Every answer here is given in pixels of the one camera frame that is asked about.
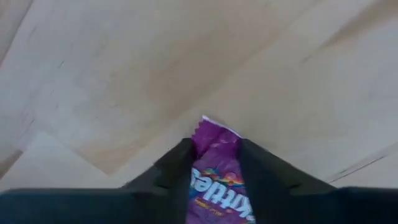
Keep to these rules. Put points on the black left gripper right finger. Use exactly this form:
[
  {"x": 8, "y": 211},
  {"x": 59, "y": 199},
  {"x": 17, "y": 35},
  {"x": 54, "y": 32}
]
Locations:
[{"x": 273, "y": 186}]

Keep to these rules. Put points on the purple Skittles candy pack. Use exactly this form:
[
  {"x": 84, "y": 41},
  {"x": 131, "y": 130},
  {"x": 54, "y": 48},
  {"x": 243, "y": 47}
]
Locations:
[{"x": 217, "y": 186}]

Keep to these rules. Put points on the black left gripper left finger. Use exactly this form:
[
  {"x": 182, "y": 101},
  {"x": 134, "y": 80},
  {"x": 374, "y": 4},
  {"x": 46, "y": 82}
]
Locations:
[{"x": 164, "y": 193}]

